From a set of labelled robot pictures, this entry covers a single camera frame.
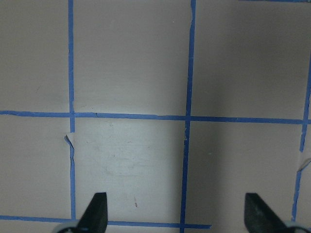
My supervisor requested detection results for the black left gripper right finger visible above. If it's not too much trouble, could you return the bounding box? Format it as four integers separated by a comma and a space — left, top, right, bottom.
244, 193, 291, 233

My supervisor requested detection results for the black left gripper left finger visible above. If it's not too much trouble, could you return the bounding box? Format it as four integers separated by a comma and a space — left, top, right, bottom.
75, 192, 108, 233

